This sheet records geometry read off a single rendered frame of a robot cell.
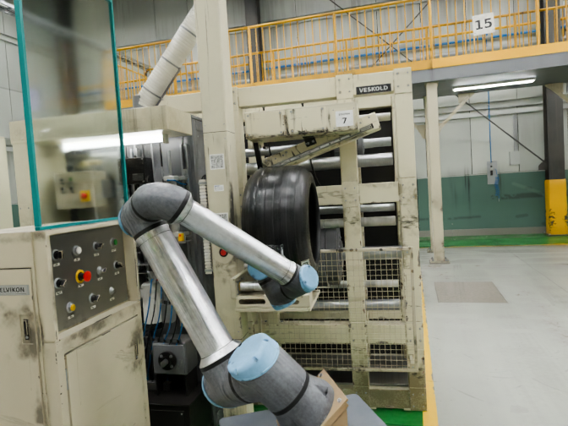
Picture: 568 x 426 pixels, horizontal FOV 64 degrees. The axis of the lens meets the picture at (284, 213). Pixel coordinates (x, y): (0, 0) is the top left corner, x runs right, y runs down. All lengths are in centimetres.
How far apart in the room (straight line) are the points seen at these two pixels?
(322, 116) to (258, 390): 152
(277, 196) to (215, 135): 48
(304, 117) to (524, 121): 957
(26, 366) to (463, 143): 1058
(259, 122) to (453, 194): 918
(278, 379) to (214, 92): 146
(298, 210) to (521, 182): 983
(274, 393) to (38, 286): 87
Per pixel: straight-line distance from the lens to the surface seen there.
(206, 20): 240
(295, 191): 200
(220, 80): 230
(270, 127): 246
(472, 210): 1141
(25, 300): 175
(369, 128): 252
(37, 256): 169
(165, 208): 138
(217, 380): 145
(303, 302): 211
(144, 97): 277
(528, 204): 1161
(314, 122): 242
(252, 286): 217
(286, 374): 132
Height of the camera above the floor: 135
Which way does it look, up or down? 3 degrees down
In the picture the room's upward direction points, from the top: 4 degrees counter-clockwise
